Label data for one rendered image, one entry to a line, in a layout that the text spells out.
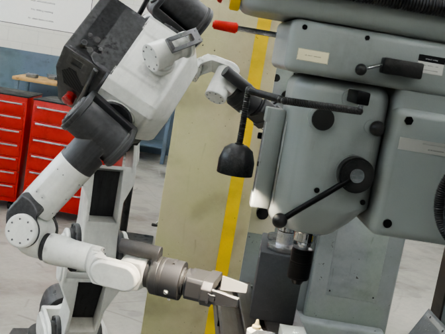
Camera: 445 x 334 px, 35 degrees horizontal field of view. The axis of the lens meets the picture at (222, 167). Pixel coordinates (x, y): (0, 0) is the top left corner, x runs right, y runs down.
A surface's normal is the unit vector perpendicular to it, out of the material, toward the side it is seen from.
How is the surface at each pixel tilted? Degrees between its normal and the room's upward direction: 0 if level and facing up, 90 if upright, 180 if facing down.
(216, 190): 90
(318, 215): 118
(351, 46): 90
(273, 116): 90
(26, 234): 80
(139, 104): 94
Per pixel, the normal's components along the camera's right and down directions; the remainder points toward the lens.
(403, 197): 0.04, 0.17
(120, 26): 0.39, -0.35
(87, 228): 0.35, 0.27
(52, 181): -0.18, -0.05
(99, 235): 0.38, 0.05
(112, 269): -0.23, 0.26
